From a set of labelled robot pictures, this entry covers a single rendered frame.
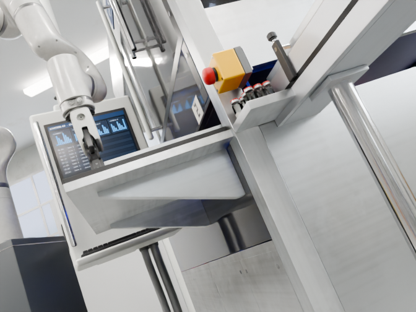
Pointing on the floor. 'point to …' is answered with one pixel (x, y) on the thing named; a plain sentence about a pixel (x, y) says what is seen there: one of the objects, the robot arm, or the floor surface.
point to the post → (260, 173)
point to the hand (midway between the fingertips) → (98, 168)
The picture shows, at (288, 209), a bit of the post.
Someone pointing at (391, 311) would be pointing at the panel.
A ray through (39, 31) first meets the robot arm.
